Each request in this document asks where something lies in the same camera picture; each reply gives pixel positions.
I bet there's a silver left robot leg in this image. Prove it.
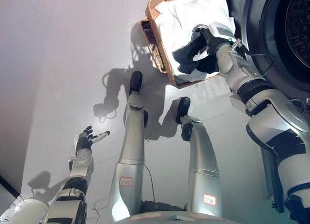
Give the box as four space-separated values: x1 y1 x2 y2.
108 91 149 221

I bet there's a black robot foot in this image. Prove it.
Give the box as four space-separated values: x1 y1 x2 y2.
129 70 144 94
175 96 192 125

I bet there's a black right robot foot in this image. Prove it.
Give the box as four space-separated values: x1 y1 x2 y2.
175 96 192 125

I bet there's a black garment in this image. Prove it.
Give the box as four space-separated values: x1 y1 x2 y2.
172 27 221 76

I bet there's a silver right robot leg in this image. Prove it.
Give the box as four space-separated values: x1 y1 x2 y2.
175 114 223 219

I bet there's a black left robot foot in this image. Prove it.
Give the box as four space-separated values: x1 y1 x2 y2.
129 70 144 94

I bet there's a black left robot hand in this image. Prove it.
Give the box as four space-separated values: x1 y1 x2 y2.
75 126 111 157

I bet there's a white clothes pile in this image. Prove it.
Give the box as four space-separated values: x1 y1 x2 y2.
155 0 237 83

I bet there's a thin white cable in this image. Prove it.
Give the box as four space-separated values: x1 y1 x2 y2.
93 196 112 216

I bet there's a thin black cable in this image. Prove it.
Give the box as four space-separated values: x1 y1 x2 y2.
143 164 157 203

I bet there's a silver robot leg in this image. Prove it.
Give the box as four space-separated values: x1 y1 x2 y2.
175 114 223 219
108 91 149 221

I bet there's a grey front-load washing machine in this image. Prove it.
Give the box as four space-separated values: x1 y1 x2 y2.
224 0 310 109

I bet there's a dark robot torso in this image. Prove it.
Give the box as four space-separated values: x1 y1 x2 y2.
116 200 233 224

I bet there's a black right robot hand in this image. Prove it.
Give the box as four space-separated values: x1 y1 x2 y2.
192 22 237 62

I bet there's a brown wicker laundry basket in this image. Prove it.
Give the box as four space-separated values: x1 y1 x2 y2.
140 0 220 89

